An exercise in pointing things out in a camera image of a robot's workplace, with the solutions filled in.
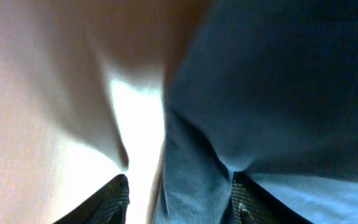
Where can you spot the navy blue shorts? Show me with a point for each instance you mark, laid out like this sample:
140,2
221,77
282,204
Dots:
270,89

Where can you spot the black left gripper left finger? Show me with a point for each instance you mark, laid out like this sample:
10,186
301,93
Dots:
106,206

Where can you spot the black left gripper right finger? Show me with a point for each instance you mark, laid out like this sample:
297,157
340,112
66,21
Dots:
254,205

